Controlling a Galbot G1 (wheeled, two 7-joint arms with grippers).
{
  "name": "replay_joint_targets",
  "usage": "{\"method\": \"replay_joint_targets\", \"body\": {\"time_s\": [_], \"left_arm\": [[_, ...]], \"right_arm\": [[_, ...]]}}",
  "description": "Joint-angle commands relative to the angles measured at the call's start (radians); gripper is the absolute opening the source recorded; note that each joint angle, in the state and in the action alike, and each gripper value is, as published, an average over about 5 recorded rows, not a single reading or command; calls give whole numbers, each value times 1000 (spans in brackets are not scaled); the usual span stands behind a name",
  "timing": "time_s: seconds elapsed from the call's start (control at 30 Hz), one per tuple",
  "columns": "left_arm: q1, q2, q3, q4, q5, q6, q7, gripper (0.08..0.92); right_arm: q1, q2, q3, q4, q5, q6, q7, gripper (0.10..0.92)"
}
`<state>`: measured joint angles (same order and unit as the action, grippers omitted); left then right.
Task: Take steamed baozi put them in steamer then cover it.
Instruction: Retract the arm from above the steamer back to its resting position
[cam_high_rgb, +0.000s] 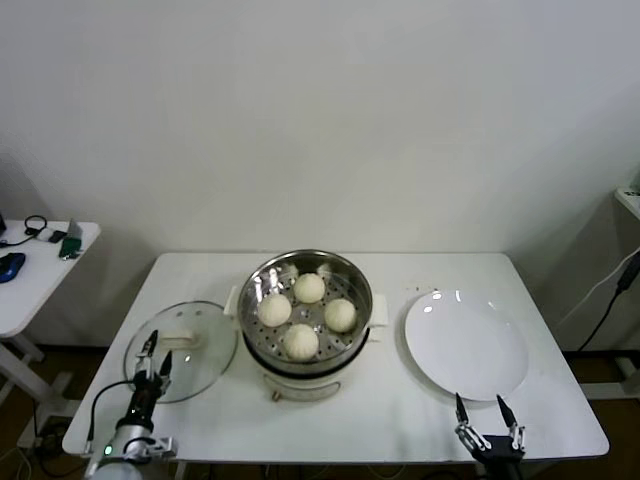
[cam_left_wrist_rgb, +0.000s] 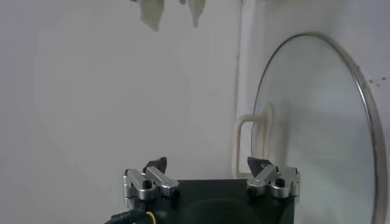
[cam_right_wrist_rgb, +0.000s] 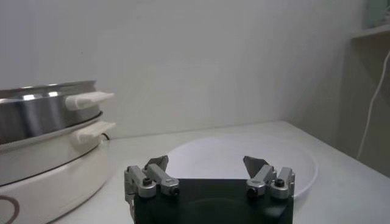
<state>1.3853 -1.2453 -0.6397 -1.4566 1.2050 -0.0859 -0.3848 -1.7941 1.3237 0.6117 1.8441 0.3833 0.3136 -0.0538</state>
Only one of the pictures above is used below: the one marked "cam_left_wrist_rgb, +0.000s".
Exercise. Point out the pale green jagged object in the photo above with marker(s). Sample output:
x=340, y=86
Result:
x=152, y=13

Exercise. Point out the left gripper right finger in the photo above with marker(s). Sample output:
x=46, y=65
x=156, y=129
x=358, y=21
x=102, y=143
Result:
x=274, y=182

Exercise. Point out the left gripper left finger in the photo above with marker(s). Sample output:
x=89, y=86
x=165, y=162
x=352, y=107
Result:
x=152, y=182

